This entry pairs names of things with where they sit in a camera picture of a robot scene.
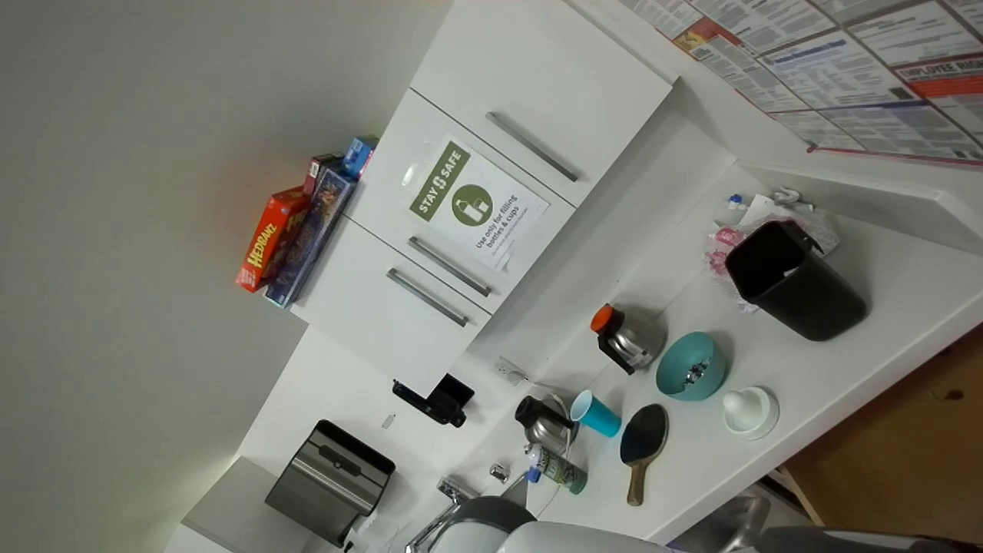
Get green stay safe sign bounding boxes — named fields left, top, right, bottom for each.
left=402, top=137, right=553, bottom=280

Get white cabinet door with sign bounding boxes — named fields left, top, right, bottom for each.
left=345, top=86, right=590, bottom=316

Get white plain cabinet door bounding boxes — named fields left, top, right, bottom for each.
left=292, top=214, right=497, bottom=381

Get glass jar orange lid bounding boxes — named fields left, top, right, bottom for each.
left=588, top=300, right=670, bottom=378

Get steel kettle black lid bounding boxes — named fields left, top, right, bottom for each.
left=512, top=391, right=579, bottom=453

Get blue plastic cup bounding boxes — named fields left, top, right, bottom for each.
left=569, top=387, right=628, bottom=442

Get small light blue box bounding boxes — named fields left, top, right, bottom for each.
left=341, top=131, right=382, bottom=180

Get dark blue foil box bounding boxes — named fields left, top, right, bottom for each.
left=260, top=152, right=362, bottom=310

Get grey bottle blue cap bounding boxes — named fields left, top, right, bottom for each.
left=518, top=449, right=593, bottom=497

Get chrome sink faucet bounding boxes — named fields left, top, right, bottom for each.
left=400, top=474, right=486, bottom=553

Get teal round lid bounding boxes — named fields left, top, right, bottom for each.
left=652, top=329, right=733, bottom=404

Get red cardboard box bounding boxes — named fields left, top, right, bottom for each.
left=233, top=184, right=314, bottom=295

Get pink small packet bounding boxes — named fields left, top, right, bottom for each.
left=707, top=224, right=745, bottom=275

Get steel paper towel dispenser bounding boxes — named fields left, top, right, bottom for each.
left=260, top=417, right=400, bottom=551

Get white packets pile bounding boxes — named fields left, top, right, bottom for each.
left=714, top=184, right=849, bottom=259

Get small white bowl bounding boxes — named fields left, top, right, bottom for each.
left=719, top=384, right=784, bottom=442

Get black waste bin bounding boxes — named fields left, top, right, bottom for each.
left=721, top=219, right=873, bottom=344

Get stainless steel sink basin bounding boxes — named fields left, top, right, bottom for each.
left=658, top=482, right=812, bottom=553

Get brown wooden panel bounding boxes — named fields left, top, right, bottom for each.
left=784, top=326, right=983, bottom=547

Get black wall mounted holder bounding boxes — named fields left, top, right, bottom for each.
left=389, top=371, right=479, bottom=431

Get long silver cabinet handle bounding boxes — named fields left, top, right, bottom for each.
left=486, top=107, right=588, bottom=184

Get white cabinet door long handle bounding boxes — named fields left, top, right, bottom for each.
left=408, top=0, right=680, bottom=208

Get black round brush wooden handle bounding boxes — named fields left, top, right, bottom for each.
left=616, top=398, right=672, bottom=509

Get wall posters with text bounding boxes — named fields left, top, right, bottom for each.
left=616, top=0, right=983, bottom=166

